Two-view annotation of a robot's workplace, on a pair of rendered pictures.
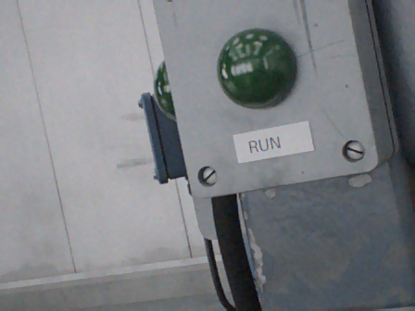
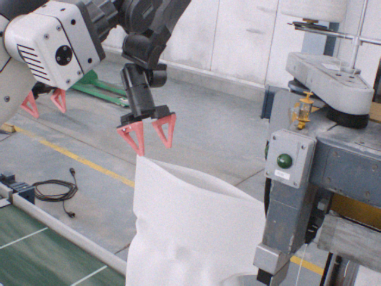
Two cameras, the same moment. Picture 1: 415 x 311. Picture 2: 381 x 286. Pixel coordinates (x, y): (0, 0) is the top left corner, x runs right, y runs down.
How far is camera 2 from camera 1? 0.55 m
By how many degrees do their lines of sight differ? 20
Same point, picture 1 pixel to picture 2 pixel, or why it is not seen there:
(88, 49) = not seen: outside the picture
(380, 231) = (297, 193)
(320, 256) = (284, 192)
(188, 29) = (275, 146)
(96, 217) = (228, 49)
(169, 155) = (266, 111)
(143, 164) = (258, 33)
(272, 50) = (288, 161)
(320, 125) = (292, 176)
